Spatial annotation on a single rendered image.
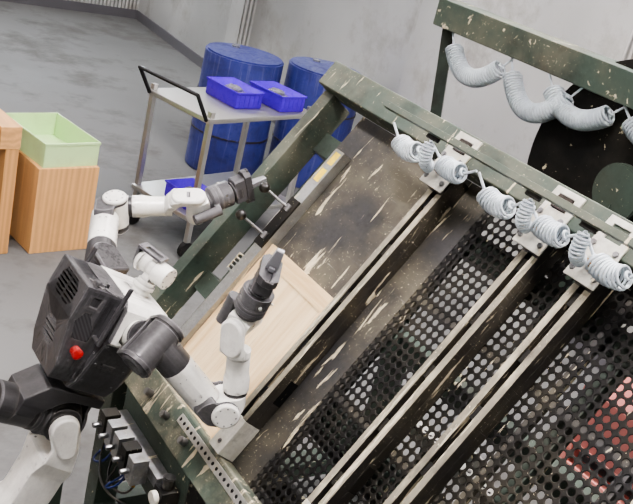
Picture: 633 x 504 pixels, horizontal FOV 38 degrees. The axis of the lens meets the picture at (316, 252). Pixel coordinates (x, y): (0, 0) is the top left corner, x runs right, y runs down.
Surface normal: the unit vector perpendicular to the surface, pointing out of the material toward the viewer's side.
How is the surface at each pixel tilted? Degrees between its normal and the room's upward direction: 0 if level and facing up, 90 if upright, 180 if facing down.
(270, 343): 56
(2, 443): 0
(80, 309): 90
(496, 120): 90
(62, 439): 90
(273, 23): 90
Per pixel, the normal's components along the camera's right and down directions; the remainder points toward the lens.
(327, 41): -0.85, 0.00
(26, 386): -0.10, -0.82
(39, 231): 0.62, 0.43
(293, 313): -0.55, -0.48
